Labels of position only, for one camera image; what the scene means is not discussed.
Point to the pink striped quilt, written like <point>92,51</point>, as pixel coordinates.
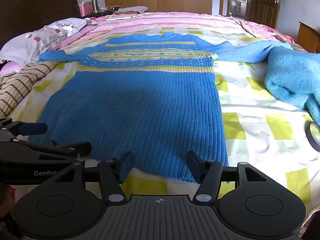
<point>155,20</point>

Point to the brown wooden door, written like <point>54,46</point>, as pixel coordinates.
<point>265,2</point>

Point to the teal fuzzy cloth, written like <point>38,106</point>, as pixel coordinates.
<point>295,80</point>

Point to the white flat book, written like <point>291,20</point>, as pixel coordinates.
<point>118,17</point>

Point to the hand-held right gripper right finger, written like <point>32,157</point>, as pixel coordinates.
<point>193,166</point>

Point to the brown patterned cloth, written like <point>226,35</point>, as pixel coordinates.
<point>283,38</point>

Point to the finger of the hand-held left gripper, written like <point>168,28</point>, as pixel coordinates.
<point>35,129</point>
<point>75,148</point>

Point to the beige brown striped blanket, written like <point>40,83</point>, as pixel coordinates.
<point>17,85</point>

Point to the white printed pillow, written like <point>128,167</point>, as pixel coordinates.
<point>32,40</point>

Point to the yellow checked bedsheet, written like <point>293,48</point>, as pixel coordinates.
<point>260,130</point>

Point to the metal flask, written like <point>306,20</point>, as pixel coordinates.
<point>94,5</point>

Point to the pink plastic basket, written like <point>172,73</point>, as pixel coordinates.
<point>85,8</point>

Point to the black tape roll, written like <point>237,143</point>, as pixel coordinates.
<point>309,136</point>

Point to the dark wooden headboard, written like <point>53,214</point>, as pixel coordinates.
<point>30,5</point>

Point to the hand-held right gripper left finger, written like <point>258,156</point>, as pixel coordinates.
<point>126,166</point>

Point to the wooden cabinet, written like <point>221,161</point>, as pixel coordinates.
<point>308,37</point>

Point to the pink pillow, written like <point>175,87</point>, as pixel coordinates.
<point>8,68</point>

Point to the blue knit striped sweater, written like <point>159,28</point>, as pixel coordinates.
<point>140,100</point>

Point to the grey folded cloth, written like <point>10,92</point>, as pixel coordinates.
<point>132,9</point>

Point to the pink floral quilt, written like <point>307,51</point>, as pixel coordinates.
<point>262,30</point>

